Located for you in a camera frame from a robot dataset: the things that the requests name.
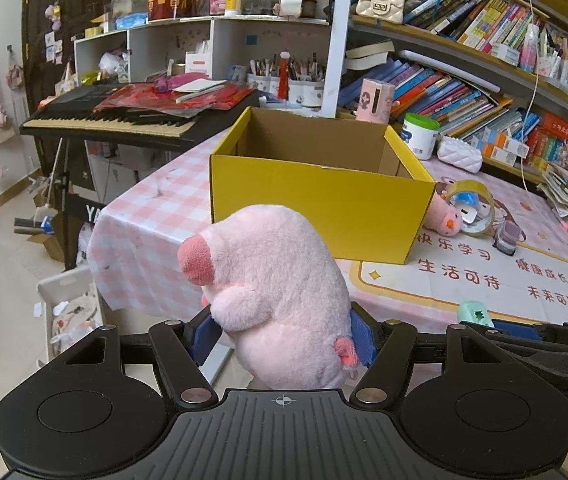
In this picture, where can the orange and white carton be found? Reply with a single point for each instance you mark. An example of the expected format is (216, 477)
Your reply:
(496, 152)
(509, 141)

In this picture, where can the pink pig plush toy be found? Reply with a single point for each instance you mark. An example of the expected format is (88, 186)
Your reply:
(274, 285)

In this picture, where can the pink cylindrical humidifier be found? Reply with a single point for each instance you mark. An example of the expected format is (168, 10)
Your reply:
(376, 100)

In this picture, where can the white and wooden bookshelf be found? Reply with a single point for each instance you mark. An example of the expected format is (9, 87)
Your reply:
(338, 35)

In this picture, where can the white pen holder cup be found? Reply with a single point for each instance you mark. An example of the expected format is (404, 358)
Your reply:
(309, 92)
(261, 85)

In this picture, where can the white jar with green lid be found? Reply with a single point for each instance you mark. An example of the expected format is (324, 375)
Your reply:
(419, 135)

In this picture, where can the black keyboard stand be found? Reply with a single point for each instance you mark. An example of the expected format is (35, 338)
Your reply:
(68, 200)

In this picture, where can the green hole punch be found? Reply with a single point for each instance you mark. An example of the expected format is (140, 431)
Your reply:
(474, 312)

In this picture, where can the printed cartoon table mat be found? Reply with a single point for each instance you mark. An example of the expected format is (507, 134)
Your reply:
(464, 280)

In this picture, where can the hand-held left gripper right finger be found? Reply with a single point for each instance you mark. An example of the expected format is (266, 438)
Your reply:
(364, 337)

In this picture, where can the pink hanging bag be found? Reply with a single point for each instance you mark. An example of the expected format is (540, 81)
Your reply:
(13, 75)

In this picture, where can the shelf of upright books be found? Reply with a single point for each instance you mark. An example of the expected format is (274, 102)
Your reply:
(494, 15)

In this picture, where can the red paper sheets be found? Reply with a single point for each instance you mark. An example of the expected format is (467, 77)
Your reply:
(133, 97)

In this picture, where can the white quilted purse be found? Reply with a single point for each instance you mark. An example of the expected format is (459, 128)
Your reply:
(459, 155)

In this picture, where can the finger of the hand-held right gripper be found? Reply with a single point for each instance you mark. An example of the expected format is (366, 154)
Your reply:
(514, 330)

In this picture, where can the pink plush with orange beak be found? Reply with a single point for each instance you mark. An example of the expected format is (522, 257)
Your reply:
(439, 215)

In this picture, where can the black electronic keyboard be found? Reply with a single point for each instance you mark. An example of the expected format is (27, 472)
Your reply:
(88, 115)

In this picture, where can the clear tape roll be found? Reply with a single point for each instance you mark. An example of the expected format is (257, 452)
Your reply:
(489, 215)

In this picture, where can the pink checkered tablecloth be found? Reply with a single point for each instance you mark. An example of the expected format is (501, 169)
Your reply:
(153, 220)

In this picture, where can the white shelf unit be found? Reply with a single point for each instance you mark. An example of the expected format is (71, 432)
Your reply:
(163, 40)

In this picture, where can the yellow cardboard box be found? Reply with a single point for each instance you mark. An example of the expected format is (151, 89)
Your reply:
(314, 200)

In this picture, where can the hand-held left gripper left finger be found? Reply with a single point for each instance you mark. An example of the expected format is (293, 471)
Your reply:
(202, 334)

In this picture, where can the brown cardboard box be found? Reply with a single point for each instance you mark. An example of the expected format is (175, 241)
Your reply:
(48, 242)

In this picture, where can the row of colourful books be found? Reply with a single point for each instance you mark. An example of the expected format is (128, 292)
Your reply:
(439, 95)

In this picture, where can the red boxed book set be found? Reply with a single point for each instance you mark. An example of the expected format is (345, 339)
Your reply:
(559, 142)

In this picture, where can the white storage bin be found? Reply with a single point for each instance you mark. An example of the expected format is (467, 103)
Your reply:
(63, 290)

